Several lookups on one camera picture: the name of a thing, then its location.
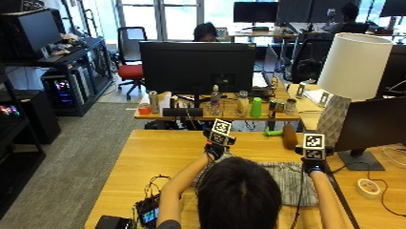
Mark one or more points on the person's left hand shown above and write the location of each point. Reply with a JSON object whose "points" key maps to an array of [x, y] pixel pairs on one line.
{"points": [[215, 150]]}

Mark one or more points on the person's right hand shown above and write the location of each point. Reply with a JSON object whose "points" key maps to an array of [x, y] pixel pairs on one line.
{"points": [[314, 166]]}

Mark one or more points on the grey knit cloth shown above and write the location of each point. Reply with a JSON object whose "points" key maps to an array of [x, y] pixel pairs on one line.
{"points": [[292, 181]]}

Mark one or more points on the white marker cube left glove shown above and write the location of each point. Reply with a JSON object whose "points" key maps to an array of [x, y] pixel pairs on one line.
{"points": [[221, 133]]}

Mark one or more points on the white marker cube glove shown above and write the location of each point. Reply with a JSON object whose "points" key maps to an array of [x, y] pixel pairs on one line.
{"points": [[221, 133], [314, 146]]}

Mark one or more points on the white marker cube right glove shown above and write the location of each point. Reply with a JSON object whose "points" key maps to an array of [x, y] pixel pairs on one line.
{"points": [[314, 146]]}

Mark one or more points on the brown oblong brush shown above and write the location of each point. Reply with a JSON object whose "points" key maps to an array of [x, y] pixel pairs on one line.
{"points": [[290, 137]]}

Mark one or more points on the wooden desk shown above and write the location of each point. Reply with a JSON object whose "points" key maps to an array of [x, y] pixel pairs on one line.
{"points": [[228, 117]]}

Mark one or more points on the green plastic toy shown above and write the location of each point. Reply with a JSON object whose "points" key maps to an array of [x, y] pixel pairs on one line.
{"points": [[273, 132]]}

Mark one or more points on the black soundbar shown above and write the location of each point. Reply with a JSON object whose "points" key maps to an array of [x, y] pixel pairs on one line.
{"points": [[183, 111]]}

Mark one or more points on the white tape roll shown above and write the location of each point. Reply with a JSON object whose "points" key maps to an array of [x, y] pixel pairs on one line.
{"points": [[368, 188]]}

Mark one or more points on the the person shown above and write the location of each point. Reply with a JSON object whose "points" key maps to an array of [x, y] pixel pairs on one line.
{"points": [[238, 197]]}

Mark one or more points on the glass jar with lid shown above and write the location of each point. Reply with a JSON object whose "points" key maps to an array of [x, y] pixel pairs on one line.
{"points": [[242, 105]]}

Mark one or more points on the clear water bottle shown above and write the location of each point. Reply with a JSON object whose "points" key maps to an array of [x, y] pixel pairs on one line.
{"points": [[216, 100]]}

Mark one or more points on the green plastic cup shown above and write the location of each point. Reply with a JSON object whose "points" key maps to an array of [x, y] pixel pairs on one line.
{"points": [[256, 108]]}

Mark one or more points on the dark drink can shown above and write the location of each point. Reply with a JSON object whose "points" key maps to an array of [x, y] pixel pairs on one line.
{"points": [[273, 109]]}

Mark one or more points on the black monitor with square foot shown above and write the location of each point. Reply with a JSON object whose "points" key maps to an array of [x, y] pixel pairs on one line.
{"points": [[374, 124]]}

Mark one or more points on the small glass jar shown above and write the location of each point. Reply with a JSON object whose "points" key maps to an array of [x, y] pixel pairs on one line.
{"points": [[290, 106]]}

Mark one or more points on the white carton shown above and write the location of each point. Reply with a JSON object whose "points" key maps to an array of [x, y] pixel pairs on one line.
{"points": [[165, 100]]}

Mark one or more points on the orange cup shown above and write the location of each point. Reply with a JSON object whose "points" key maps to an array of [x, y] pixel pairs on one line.
{"points": [[144, 109]]}

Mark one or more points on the small marker board stand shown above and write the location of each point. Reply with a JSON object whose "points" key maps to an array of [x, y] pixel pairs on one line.
{"points": [[302, 91], [324, 99]]}

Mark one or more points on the black device with lit screen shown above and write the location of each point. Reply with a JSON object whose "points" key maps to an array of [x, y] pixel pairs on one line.
{"points": [[148, 211]]}

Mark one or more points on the large black monitor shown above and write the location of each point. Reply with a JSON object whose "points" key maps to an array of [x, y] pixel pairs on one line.
{"points": [[196, 66]]}

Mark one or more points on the red seat office chair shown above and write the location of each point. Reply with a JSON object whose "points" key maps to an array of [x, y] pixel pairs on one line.
{"points": [[131, 71]]}

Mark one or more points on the white shade table lamp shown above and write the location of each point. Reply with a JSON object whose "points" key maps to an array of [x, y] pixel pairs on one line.
{"points": [[353, 66]]}

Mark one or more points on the black box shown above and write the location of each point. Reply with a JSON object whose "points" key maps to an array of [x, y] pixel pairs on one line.
{"points": [[113, 222]]}

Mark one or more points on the black office chair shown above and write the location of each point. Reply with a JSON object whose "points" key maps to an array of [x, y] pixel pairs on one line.
{"points": [[310, 57]]}

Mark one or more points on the checkered calibration board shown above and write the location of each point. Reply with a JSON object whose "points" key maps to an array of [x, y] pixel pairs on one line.
{"points": [[221, 33]]}

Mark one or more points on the computer tower with coloured lights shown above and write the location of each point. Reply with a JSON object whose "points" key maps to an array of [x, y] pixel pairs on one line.
{"points": [[65, 89]]}

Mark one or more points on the black shelf cabinet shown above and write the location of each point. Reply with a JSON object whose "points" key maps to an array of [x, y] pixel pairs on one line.
{"points": [[91, 60]]}

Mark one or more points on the black computer case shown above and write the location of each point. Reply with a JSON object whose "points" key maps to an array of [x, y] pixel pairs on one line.
{"points": [[41, 114]]}

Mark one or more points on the black background monitor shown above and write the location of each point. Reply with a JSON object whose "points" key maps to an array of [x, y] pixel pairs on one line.
{"points": [[393, 8], [317, 9], [256, 12]]}

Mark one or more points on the black metal rack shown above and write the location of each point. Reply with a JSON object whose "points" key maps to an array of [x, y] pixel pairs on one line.
{"points": [[12, 152]]}

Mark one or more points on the black monitor on cabinet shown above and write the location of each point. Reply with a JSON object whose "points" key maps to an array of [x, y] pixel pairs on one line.
{"points": [[32, 33]]}

